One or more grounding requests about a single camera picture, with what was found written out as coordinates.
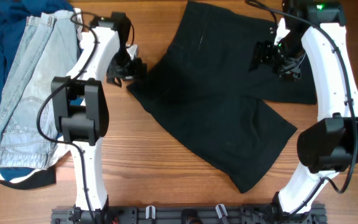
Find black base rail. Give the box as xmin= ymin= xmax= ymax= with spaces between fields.
xmin=50 ymin=203 xmax=328 ymax=224

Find black garment bottom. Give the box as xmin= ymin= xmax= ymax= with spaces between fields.
xmin=0 ymin=167 xmax=56 ymax=190

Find white garment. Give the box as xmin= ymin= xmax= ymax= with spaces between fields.
xmin=0 ymin=7 xmax=88 ymax=184

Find light blue denim jeans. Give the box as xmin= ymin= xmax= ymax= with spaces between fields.
xmin=0 ymin=10 xmax=79 ymax=169

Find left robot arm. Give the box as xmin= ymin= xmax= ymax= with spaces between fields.
xmin=51 ymin=12 xmax=147 ymax=223

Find black shorts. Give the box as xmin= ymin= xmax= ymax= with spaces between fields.
xmin=127 ymin=1 xmax=316 ymax=193

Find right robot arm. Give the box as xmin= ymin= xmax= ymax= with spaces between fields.
xmin=250 ymin=0 xmax=358 ymax=222

